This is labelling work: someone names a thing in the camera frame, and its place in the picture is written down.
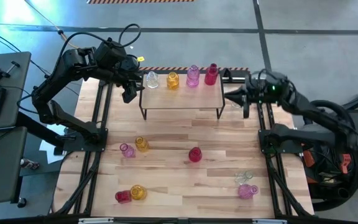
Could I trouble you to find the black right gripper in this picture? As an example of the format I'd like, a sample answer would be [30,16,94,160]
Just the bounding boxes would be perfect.
[224,73,281,119]

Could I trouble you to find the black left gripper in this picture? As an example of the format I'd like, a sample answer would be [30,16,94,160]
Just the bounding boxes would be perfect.
[116,70,145,104]

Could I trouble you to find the clear squat round vase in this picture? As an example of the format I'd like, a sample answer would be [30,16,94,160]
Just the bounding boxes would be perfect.
[145,70,160,89]

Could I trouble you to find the red tall ribbed bottle vase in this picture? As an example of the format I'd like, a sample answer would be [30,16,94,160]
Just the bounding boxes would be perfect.
[204,63,219,86]

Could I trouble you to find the yellow ribbed bottle vase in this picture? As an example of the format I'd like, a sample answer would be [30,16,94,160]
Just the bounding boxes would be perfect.
[166,71,180,91]

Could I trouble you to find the purple ribbed bottle vase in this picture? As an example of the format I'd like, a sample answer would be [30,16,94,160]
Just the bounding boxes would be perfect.
[186,64,201,88]

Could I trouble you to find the yellow flared-neck vase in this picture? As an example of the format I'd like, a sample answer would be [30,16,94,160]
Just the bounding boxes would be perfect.
[134,136,150,153]

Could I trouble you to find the purple wavy flared vase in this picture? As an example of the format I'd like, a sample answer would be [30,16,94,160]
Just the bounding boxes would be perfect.
[119,142,135,159]

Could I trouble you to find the red flared-neck vase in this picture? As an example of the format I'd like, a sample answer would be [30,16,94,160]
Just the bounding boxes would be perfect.
[188,146,203,163]

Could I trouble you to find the clear tall flared vase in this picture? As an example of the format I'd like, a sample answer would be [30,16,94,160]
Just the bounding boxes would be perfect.
[234,169,254,185]

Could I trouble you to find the purple long-neck textured vase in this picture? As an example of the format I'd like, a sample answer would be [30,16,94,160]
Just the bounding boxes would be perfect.
[237,183,260,200]

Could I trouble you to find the wooden shelf black metal legs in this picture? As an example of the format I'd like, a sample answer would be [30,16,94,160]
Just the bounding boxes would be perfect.
[138,73,226,121]

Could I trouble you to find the yellow squat vase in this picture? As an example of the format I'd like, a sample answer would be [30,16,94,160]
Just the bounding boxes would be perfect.
[129,184,148,201]

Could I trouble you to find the red squat vase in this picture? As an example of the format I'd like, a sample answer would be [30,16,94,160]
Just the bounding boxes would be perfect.
[114,190,132,205]

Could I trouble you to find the grey side desk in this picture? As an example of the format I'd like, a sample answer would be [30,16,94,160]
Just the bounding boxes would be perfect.
[0,126,28,206]
[0,51,32,131]

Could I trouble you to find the black orange vacuum unit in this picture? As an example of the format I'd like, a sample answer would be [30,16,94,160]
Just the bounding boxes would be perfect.
[300,146,358,203]

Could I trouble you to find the small dark bottle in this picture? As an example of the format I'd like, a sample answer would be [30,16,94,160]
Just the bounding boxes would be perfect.
[19,157,40,171]

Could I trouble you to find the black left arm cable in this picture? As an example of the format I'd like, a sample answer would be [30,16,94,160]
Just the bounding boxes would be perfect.
[50,23,142,68]

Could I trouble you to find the black aluminium rig frame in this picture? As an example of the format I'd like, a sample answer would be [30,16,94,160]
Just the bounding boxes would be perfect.
[53,77,315,218]

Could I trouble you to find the orange extension cable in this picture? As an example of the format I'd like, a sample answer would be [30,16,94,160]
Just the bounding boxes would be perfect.
[23,0,77,49]

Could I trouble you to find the silver bracket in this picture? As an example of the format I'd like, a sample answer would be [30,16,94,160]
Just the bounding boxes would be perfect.
[78,217,115,224]
[252,218,288,224]

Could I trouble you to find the black corrugated hose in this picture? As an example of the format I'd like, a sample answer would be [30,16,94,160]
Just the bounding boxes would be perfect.
[309,99,358,212]

